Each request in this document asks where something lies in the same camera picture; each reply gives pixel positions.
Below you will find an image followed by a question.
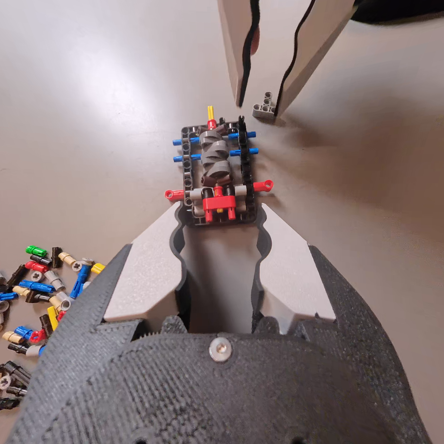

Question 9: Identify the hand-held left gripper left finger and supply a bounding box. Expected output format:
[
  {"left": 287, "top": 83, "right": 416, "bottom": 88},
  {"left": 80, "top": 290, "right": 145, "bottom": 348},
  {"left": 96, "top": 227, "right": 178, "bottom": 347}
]
[{"left": 103, "top": 203, "right": 189, "bottom": 327}]

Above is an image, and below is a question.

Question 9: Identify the black lego chassis frame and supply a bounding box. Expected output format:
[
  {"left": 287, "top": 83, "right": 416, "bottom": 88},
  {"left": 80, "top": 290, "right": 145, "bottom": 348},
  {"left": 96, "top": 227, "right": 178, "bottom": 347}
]
[{"left": 164, "top": 106, "right": 274, "bottom": 228}]

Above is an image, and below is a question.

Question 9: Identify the pile of small lego connectors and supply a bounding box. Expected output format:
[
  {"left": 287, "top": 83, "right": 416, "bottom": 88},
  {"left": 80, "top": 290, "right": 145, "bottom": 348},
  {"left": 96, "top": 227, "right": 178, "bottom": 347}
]
[{"left": 0, "top": 244, "right": 105, "bottom": 411}]

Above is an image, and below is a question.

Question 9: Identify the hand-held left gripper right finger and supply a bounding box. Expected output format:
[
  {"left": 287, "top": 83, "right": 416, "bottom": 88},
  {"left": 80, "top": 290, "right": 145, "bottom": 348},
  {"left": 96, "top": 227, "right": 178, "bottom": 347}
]
[{"left": 254, "top": 203, "right": 337, "bottom": 335}]

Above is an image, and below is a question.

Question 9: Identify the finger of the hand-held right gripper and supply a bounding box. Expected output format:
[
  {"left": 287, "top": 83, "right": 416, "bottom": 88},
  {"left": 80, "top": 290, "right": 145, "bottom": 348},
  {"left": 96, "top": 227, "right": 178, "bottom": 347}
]
[
  {"left": 276, "top": 0, "right": 356, "bottom": 117},
  {"left": 218, "top": 0, "right": 261, "bottom": 107}
]

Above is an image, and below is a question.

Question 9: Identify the grey T-shaped lego beam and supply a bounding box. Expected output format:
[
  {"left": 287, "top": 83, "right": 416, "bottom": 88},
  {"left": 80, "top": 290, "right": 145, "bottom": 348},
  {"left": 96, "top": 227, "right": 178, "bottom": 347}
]
[{"left": 251, "top": 91, "right": 278, "bottom": 118}]

